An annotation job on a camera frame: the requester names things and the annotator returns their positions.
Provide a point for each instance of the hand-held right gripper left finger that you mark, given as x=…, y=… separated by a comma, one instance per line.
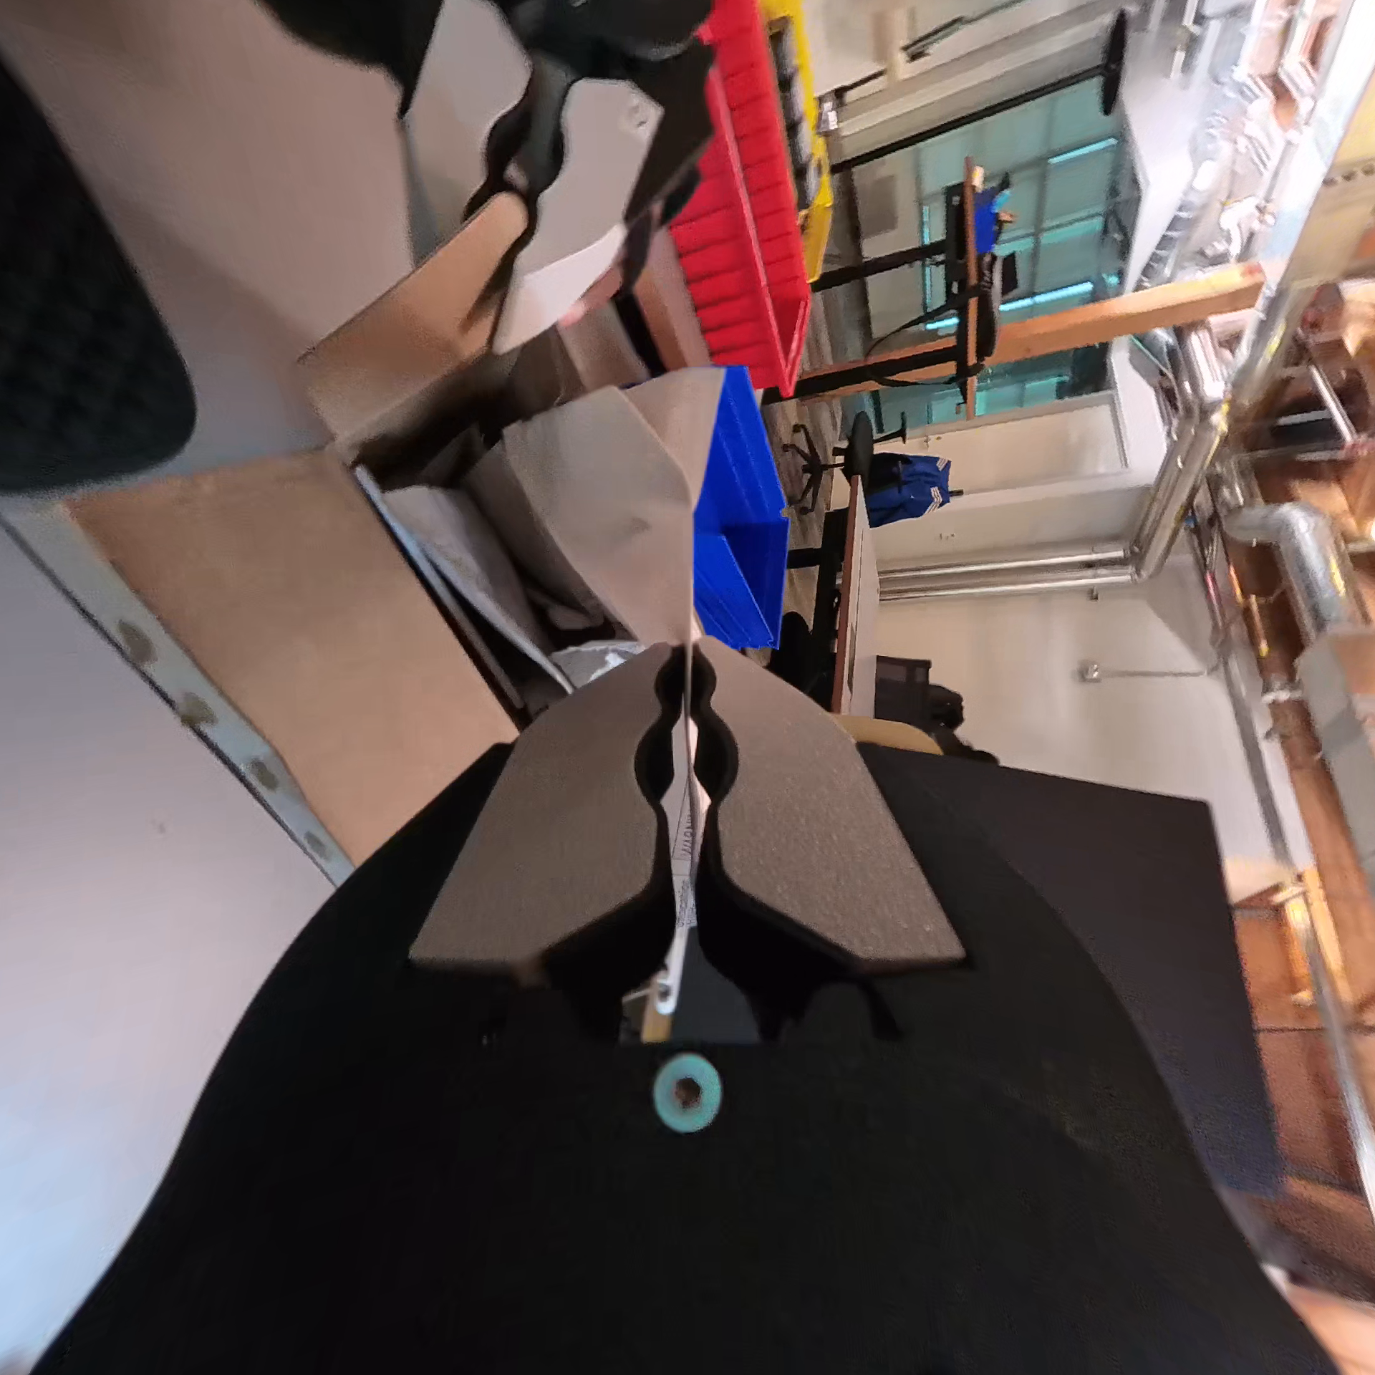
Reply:
x=547, y=839

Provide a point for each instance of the black toy car box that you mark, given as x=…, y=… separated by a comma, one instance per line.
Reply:
x=323, y=644

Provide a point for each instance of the background office desk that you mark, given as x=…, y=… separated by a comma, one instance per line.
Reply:
x=677, y=312
x=974, y=281

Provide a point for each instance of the yellow plastic storage bin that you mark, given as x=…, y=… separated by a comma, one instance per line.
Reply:
x=806, y=109

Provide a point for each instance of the silver ceiling duct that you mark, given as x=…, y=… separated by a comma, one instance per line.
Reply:
x=1290, y=537

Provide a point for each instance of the grey desk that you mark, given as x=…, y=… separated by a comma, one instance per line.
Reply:
x=108, y=968

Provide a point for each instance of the black mesh armrest pad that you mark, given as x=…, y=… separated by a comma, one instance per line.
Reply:
x=75, y=323

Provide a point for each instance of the black pole stand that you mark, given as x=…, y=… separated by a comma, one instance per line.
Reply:
x=967, y=113

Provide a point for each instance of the black stool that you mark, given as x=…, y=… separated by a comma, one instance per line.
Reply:
x=850, y=458

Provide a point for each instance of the blue cloth bag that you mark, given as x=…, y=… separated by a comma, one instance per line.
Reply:
x=908, y=489

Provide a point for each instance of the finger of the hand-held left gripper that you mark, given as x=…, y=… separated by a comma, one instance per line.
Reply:
x=471, y=109
x=590, y=193

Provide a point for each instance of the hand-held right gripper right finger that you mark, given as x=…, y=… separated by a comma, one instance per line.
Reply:
x=828, y=850

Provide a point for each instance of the red plastic storage bin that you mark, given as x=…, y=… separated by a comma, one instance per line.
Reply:
x=753, y=215

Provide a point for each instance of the blue plastic storage bin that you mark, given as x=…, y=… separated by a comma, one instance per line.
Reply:
x=742, y=517

